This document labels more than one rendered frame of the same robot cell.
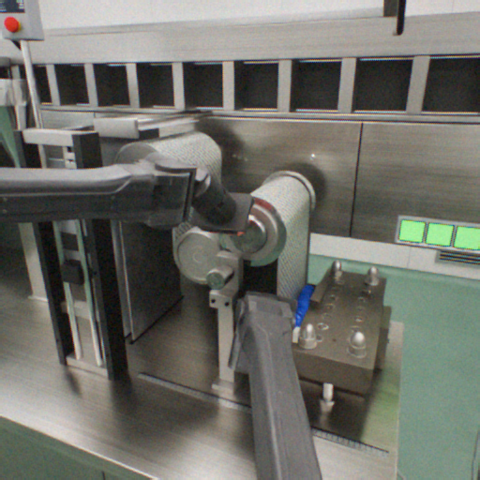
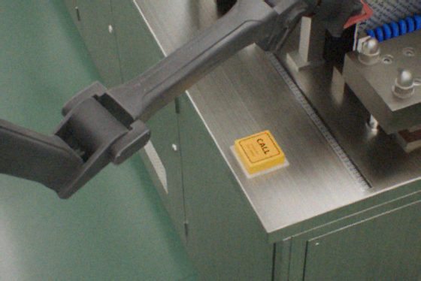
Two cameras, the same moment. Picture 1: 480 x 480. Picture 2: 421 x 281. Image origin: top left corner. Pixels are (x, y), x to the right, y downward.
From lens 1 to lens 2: 0.92 m
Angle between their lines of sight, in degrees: 46
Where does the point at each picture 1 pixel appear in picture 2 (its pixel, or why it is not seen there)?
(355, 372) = (381, 106)
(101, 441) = (173, 45)
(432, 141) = not seen: outside the picture
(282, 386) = (198, 46)
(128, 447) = not seen: hidden behind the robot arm
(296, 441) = (167, 72)
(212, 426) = (255, 84)
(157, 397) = not seen: hidden behind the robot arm
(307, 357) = (354, 70)
